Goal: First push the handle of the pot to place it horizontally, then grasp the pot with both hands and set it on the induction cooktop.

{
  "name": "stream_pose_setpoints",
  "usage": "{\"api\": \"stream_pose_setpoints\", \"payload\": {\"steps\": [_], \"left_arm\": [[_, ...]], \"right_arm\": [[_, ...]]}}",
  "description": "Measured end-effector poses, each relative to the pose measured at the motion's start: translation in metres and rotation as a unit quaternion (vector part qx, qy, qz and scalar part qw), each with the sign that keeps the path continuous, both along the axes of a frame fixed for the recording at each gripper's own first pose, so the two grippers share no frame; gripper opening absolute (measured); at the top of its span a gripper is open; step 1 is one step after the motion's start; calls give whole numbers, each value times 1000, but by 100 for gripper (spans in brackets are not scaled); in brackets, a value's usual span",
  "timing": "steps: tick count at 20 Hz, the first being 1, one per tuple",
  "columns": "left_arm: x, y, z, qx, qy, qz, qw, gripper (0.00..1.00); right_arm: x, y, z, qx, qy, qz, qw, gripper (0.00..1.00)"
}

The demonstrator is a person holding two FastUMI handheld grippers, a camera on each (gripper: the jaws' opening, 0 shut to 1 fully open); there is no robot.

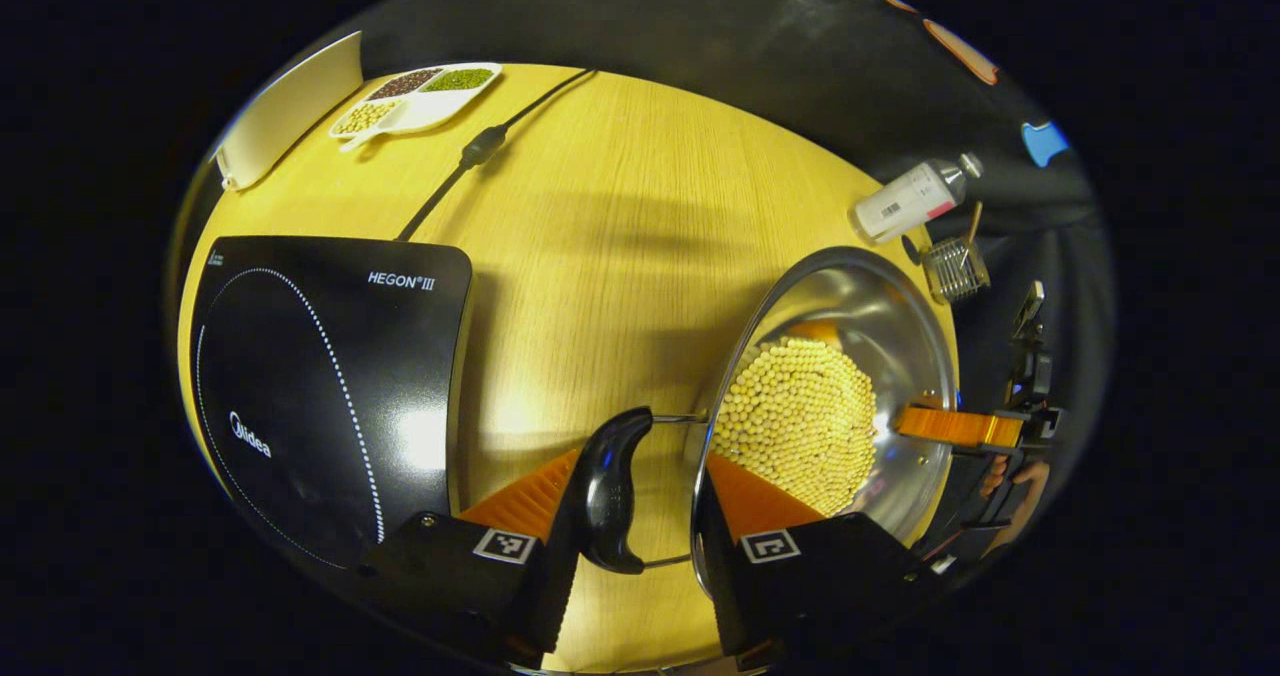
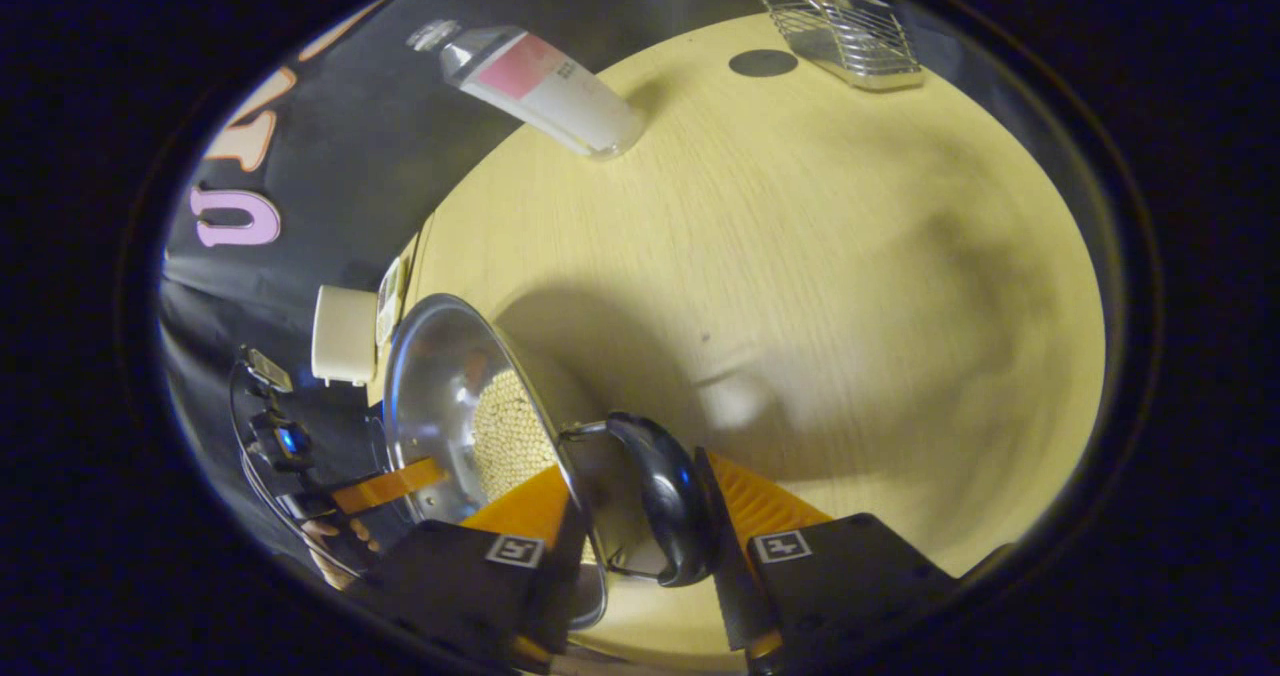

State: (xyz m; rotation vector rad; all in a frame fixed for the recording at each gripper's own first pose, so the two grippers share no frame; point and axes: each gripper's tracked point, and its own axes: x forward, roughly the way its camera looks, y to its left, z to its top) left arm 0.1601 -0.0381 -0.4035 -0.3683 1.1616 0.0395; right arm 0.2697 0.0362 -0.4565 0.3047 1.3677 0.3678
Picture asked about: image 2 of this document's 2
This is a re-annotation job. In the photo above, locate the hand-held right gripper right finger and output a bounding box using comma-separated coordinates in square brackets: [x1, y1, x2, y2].
[693, 446, 961, 676]

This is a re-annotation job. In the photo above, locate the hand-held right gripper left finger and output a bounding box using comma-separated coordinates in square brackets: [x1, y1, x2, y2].
[370, 464, 591, 673]

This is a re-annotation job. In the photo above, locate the white toaster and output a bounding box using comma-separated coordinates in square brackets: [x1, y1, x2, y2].
[311, 285, 379, 388]

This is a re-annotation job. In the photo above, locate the clear bottle with pink label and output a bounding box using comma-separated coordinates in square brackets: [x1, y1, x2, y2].
[406, 19, 648, 162]

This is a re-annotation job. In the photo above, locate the wire mesh holder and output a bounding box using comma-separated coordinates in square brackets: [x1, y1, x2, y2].
[755, 0, 926, 92]

